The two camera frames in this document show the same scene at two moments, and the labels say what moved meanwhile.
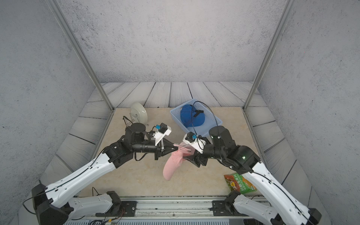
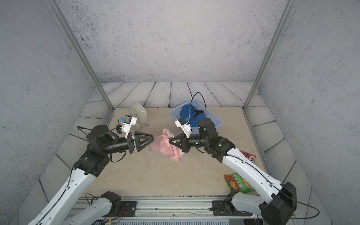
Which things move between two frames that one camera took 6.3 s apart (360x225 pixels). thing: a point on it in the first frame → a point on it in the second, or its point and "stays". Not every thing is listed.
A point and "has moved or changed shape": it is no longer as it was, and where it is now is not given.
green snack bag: [236, 182] stays
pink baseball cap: [174, 161] has moved or changed shape
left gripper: [164, 148] → [138, 143]
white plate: [138, 113] stays
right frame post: [288, 8] stays
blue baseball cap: [187, 118] stays
